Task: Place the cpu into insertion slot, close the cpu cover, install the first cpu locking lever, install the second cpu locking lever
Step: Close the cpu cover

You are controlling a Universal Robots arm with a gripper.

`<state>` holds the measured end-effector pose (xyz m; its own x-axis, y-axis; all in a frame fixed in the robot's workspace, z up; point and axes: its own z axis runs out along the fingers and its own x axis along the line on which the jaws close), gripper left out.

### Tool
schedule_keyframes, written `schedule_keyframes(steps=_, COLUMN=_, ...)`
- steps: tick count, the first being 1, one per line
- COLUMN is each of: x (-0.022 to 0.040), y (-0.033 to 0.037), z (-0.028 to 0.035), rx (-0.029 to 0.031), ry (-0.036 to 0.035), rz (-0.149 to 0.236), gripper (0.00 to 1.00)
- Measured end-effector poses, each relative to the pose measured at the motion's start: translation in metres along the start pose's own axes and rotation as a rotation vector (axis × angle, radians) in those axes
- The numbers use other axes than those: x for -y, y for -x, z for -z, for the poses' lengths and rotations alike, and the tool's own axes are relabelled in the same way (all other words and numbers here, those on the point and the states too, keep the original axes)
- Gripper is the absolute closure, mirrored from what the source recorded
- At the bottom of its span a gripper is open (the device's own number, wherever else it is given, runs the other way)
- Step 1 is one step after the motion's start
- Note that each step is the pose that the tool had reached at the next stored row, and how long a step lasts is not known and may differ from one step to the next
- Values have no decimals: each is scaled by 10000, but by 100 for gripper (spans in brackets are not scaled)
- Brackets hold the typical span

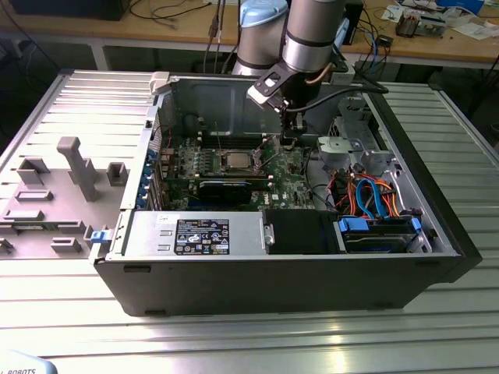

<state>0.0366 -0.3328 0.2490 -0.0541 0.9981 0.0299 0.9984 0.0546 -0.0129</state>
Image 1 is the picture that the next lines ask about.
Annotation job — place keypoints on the silver CPU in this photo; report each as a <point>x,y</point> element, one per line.
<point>238,160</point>

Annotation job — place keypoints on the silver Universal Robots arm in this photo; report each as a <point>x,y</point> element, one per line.
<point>308,39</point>

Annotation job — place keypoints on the black RAM slot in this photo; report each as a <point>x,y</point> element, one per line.
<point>261,181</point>
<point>230,143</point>
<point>230,136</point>
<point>234,176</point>

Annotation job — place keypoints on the copper CPU cooler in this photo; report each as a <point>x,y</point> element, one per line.
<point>407,25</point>

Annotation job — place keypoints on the silver metal disk bay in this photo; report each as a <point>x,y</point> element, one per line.
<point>339,148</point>

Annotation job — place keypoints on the black tower box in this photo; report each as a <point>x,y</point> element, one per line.
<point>354,33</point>

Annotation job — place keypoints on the green motherboard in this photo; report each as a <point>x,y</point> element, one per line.
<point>288,183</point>

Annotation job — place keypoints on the small black device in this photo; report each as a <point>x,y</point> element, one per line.
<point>384,39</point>

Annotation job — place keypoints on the white paper sheet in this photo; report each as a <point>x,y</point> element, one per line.
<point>391,13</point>

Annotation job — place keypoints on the black graphics card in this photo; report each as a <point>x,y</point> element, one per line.
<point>224,192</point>

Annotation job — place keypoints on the black plastic shroud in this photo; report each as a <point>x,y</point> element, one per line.
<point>300,231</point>

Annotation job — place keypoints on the grey plastic corner block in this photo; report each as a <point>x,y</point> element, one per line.
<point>160,83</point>

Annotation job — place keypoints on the grey metal device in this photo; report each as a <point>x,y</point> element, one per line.
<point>432,27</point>

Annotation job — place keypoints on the wooden desk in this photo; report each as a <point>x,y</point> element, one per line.
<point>156,27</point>

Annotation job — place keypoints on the hard disk in blue carrier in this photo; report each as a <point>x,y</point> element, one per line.
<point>370,242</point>

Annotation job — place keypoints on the blue box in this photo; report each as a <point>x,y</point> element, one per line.
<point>460,4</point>

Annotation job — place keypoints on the white papers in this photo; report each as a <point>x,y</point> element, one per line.
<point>473,31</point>

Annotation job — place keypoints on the black open PC case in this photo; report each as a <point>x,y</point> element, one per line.
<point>273,284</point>

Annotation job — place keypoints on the silver power supply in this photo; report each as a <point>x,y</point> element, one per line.
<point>148,233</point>

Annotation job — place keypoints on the blue plastic clip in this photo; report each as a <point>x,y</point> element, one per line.
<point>99,237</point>

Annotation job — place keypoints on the grey parts rack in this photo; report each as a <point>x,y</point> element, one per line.
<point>58,202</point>

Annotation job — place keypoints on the green RAM stick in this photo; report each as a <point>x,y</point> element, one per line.
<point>27,226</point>

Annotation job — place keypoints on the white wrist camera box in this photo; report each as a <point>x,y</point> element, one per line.
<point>343,78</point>
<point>259,95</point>

